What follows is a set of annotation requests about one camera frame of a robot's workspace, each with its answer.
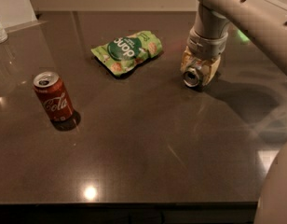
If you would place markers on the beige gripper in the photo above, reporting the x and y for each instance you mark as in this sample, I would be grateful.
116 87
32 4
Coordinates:
206 46

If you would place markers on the silver green 7up can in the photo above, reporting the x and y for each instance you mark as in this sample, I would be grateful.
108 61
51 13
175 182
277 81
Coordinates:
193 76

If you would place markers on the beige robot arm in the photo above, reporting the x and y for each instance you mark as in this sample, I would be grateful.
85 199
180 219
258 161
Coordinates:
264 22

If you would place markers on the red cola can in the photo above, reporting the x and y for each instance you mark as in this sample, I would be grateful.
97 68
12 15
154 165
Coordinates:
53 96

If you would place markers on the green snack bag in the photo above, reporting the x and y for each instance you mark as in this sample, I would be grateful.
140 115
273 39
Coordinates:
123 54

